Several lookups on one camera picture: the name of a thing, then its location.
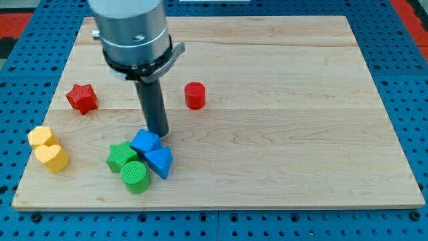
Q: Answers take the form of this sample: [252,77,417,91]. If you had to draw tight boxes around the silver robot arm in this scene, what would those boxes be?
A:
[88,0,185,84]

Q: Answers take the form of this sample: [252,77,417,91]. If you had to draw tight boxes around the yellow heart block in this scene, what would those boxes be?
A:
[35,145,70,173]

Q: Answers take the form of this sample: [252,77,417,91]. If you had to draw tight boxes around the yellow hexagon block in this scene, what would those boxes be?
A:
[27,126,60,149]

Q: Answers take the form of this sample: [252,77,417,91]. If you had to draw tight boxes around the red cylinder block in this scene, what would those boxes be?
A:
[184,82,206,110]

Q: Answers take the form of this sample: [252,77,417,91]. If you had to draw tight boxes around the wooden board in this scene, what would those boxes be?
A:
[12,15,425,212]

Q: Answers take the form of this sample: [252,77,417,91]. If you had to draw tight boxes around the blue triangle block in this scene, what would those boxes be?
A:
[144,147,173,179]

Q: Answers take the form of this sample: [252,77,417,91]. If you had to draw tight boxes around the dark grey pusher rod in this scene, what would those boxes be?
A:
[134,80,169,137]

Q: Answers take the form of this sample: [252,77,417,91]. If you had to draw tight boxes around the blue cube block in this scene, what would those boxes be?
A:
[130,129,162,159]

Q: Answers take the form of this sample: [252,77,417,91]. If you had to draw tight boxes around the green cylinder block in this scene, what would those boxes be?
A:
[120,161,150,194]

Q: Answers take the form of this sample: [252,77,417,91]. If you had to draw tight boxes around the green star block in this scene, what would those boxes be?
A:
[106,141,139,173]

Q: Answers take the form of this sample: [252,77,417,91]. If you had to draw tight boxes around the red star block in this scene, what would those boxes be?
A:
[66,84,98,115]

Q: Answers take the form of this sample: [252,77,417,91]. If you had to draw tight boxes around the blue perforated table panel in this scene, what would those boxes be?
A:
[1,0,427,240]

